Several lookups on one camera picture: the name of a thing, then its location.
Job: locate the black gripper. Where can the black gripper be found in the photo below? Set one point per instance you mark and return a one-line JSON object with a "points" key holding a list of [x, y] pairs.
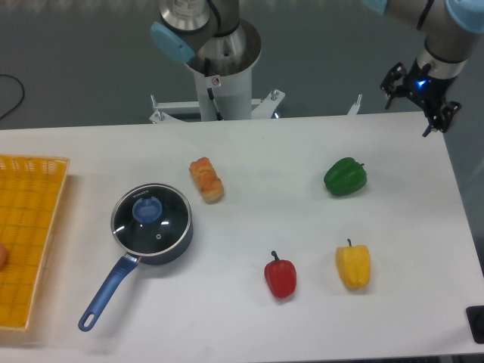
{"points": [[425, 91]]}

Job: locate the glass pot lid blue knob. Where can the glass pot lid blue knob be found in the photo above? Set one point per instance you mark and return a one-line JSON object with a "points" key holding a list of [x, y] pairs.
{"points": [[153, 220]]}

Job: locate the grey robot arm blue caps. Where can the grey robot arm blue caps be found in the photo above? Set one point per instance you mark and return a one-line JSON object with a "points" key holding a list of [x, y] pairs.
{"points": [[452, 30]]}

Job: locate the green bell pepper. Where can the green bell pepper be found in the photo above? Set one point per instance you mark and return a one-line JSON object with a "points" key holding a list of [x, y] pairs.
{"points": [[345, 177]]}

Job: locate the yellow bell pepper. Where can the yellow bell pepper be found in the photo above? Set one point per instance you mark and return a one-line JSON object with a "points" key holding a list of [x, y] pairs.
{"points": [[353, 265]]}

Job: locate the black device at table edge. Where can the black device at table edge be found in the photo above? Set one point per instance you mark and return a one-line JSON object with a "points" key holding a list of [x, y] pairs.
{"points": [[475, 317]]}

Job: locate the red bell pepper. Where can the red bell pepper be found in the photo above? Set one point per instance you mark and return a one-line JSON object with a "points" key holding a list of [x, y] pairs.
{"points": [[280, 276]]}

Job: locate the toy bread loaf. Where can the toy bread loaf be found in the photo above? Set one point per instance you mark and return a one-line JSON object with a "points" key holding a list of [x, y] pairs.
{"points": [[206, 179]]}

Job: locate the dark blue saucepan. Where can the dark blue saucepan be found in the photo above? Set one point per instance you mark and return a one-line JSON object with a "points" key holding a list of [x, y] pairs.
{"points": [[123, 267]]}

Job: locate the yellow woven basket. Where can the yellow woven basket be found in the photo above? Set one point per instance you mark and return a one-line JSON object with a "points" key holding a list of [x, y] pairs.
{"points": [[31, 189]]}

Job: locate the orange item in basket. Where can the orange item in basket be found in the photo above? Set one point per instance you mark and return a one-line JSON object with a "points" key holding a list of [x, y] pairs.
{"points": [[3, 255]]}

